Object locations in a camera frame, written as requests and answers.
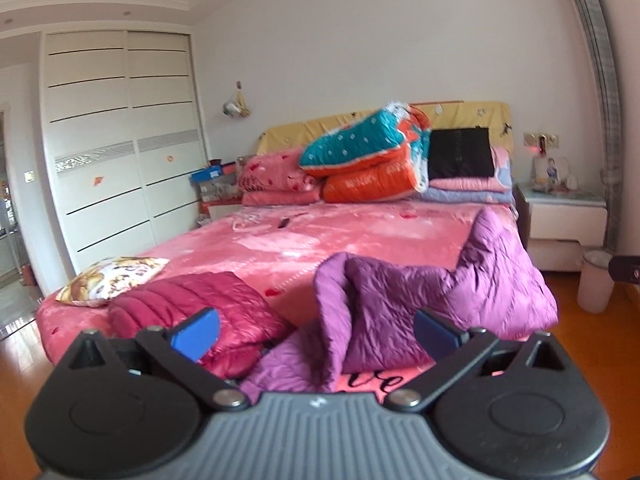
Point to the wall socket plate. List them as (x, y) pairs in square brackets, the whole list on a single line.
[(530, 139)]

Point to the framed photo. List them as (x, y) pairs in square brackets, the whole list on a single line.
[(550, 175)]

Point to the black remote control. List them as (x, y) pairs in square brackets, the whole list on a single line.
[(284, 222)]

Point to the grey plaid curtain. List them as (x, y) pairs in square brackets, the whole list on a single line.
[(600, 60)]

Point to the teal and orange folded quilt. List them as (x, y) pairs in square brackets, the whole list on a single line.
[(360, 145)]

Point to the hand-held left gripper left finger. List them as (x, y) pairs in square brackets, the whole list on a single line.
[(197, 332)]

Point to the wall light switch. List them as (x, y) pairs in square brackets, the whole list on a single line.
[(30, 176)]

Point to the small white jar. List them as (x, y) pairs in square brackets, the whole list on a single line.
[(572, 183)]

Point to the plugged wall charger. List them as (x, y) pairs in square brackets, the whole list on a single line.
[(541, 145)]

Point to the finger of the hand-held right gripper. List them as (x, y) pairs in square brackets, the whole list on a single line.
[(626, 269)]

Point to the white sliding door wardrobe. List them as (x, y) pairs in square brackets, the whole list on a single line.
[(100, 110)]

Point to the white clothes hanger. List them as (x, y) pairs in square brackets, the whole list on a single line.
[(245, 226)]

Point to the red and white nightstand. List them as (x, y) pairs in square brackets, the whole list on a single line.
[(220, 208)]

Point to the cartoon print pillow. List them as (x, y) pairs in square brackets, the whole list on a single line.
[(110, 277)]

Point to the purple down jacket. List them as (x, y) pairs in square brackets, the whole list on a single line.
[(400, 290)]

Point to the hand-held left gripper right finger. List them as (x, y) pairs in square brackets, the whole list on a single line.
[(435, 335)]

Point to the blue box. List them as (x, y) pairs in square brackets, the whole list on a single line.
[(206, 175)]

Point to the white trash bin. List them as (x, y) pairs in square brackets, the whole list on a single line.
[(595, 285)]

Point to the black cloth bag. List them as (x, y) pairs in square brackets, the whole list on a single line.
[(460, 152)]

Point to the glass sliding door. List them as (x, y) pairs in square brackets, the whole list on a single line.
[(7, 240)]

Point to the maroon down jacket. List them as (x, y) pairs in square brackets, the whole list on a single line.
[(225, 300)]

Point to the pink heart print pillow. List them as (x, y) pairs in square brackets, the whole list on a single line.
[(280, 198)]

